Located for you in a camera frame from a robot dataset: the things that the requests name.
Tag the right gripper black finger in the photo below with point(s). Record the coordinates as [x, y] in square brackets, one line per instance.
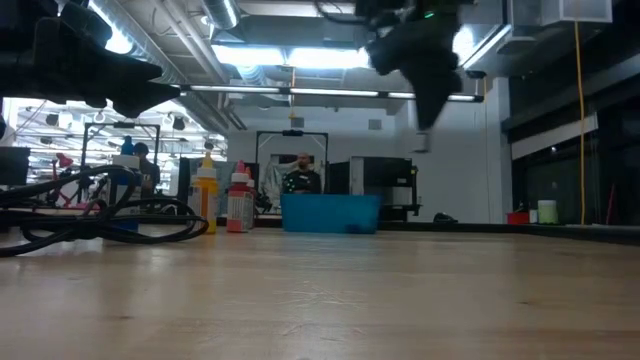
[430, 107]

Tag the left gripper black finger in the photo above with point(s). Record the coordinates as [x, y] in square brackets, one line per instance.
[137, 100]
[75, 70]

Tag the large blue food coloring bottle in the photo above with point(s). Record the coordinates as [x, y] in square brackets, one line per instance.
[126, 161]

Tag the large yellow food coloring bottle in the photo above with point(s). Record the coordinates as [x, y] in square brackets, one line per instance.
[206, 200]

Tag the large pink food coloring bottle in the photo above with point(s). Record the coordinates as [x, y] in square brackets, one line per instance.
[237, 205]

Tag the blue plastic bin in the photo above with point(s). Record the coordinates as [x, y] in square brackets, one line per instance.
[330, 215]

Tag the large red food coloring bottle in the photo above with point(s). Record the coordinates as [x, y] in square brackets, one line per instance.
[251, 200]

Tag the person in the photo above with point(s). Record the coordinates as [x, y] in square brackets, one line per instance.
[302, 181]
[149, 172]

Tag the black cabinet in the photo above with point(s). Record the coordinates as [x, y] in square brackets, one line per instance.
[390, 175]

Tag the red lamp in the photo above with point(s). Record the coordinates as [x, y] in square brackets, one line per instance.
[62, 161]

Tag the long fluorescent light fixture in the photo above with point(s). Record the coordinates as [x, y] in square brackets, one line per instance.
[235, 89]

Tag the black monitor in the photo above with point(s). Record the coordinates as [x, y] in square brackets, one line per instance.
[12, 165]

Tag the small black rounded object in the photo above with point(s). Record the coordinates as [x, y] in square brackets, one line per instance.
[444, 218]

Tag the red container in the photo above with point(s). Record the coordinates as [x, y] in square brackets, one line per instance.
[519, 218]

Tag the pale green cup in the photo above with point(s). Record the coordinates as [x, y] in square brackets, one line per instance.
[546, 211]

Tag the grey cloth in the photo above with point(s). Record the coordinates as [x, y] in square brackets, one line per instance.
[274, 180]

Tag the black gantry frame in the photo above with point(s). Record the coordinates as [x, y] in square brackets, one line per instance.
[292, 133]
[122, 125]

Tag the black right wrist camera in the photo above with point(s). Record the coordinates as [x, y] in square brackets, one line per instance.
[387, 55]

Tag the black security camera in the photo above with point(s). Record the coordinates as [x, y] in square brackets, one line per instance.
[475, 74]

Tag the grey wall vent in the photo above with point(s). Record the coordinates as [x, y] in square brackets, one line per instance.
[375, 124]

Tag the round metal air duct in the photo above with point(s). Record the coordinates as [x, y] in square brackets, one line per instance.
[220, 12]

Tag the black aluminium table frame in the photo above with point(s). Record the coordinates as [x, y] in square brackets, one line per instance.
[450, 227]

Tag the small grey wall sign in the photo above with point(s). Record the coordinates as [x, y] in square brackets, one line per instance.
[297, 122]

